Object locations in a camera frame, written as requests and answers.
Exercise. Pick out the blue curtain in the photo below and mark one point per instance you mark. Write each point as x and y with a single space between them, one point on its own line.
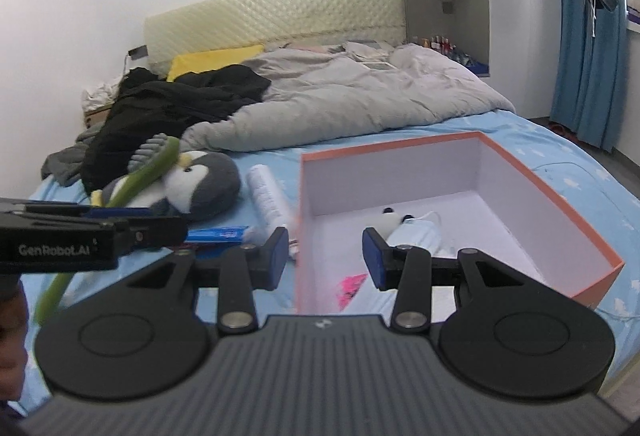
590 80

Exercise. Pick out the red slipper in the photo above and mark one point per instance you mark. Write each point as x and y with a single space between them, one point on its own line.
561 129

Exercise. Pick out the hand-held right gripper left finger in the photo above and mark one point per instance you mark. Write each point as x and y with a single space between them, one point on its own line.
276 258

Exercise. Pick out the yellow pillow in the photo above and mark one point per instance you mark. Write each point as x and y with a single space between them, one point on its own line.
210 58

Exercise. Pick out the blue toothpaste box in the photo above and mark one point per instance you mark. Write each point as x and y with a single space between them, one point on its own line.
215 234

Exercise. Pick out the small patterned book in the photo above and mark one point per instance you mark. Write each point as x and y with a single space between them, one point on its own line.
375 66

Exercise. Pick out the grey duvet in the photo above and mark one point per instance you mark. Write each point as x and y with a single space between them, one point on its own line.
350 100

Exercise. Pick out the cream quilted headboard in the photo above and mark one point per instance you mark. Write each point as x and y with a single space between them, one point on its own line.
275 10

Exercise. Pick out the light blue face mask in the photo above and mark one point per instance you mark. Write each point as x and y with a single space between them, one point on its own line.
420 236

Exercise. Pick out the small panda plush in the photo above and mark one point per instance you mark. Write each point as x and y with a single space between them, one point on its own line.
390 218

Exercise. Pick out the brown cardboard box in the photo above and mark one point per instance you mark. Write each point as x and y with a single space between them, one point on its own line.
95 116

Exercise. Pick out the grey penguin plush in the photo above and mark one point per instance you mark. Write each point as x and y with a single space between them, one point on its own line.
210 186

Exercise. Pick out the grey wall socket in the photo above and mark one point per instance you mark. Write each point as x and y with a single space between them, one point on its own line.
448 6

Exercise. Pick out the dark grey garment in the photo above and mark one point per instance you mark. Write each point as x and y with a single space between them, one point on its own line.
65 160

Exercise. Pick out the green plush toothbrush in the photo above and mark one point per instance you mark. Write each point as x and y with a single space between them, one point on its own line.
150 165

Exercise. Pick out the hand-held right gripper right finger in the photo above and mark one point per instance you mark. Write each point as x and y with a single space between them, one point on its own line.
375 261

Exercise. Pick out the black garment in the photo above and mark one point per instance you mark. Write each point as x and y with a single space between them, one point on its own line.
165 110

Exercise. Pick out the row of small bottles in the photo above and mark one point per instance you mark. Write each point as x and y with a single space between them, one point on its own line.
437 44

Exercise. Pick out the person's left hand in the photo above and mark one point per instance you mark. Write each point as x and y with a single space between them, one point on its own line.
10 346

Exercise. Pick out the white bottle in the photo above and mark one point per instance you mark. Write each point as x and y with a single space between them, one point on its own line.
267 201

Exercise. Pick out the white crumpled cloth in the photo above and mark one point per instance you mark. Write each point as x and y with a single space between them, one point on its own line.
100 93

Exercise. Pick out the bed with blue star sheet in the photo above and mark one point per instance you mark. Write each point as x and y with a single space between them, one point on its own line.
550 150

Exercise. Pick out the orange cardboard box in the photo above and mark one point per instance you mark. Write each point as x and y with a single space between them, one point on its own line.
390 176

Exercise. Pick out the blue item on shelf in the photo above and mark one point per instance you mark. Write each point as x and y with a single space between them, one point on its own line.
470 64

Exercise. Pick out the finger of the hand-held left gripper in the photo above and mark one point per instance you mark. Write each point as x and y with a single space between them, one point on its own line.
75 210
160 231

